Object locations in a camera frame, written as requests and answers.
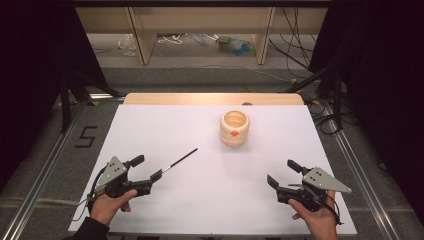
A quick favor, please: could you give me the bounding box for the black curtain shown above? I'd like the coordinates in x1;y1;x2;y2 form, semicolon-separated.
308;0;424;218
0;0;109;194

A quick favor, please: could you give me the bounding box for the black metal stand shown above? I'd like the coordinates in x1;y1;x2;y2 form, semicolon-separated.
59;69;121;134
283;63;344;131

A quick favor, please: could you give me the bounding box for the clear plastic bag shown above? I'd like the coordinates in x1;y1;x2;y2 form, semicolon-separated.
117;33;138;57

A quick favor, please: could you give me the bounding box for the thin black pen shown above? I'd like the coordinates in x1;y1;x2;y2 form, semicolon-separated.
161;147;199;174

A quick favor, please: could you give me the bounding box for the short metal floor rail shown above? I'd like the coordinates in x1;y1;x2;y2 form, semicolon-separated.
89;93;126;101

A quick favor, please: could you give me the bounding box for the bundle of black cables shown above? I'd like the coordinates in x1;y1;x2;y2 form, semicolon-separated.
268;6;346;136

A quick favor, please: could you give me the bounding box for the long metal floor rail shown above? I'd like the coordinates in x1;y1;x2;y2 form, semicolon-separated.
321;99;403;240
0;99;89;240

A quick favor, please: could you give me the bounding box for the wooden table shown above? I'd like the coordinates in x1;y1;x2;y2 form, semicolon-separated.
123;92;305;106

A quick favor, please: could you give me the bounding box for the hand-held gripper cable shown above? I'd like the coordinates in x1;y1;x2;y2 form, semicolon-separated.
324;194;344;226
70;166;108;223

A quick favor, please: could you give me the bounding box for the white coiled cord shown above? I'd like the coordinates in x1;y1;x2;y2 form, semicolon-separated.
157;33;188;45

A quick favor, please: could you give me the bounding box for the green and blue plastic bag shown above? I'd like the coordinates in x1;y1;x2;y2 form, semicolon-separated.
216;34;256;57

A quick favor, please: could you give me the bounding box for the black frame bar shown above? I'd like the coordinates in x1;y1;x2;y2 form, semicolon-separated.
71;0;333;8

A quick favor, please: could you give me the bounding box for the person's left hand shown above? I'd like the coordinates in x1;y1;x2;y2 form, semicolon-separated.
89;189;138;226

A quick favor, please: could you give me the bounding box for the white board sheet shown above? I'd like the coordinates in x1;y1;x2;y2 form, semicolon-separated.
67;104;358;237

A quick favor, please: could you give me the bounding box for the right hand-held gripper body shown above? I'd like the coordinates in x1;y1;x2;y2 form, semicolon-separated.
275;166;353;213

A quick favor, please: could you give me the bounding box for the left hand-held gripper cable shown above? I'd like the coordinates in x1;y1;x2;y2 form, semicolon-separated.
70;166;108;223

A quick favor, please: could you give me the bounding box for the right hand-held gripper cable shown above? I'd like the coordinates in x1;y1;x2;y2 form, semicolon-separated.
324;194;344;226

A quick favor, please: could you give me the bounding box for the person's right hand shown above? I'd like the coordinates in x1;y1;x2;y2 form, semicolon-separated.
288;190;338;240

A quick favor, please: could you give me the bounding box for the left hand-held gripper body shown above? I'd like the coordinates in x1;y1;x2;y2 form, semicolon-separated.
94;155;153;198

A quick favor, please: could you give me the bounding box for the cream ribbed holder cup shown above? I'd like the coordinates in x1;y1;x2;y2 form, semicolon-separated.
219;109;251;148

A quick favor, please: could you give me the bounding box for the beige wooden shelf unit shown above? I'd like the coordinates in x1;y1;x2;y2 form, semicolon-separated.
74;5;331;66

